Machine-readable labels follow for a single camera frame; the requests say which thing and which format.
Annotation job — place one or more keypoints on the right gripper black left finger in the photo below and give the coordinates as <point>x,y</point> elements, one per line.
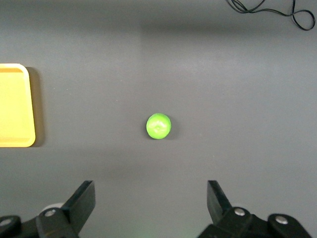
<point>76,205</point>

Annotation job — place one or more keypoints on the yellow plastic tray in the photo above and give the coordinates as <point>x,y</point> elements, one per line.
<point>15,106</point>

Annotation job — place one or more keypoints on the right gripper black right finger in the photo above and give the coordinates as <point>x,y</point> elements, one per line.
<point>220,210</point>

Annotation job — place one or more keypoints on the green apple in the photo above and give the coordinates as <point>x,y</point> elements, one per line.
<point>158,126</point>

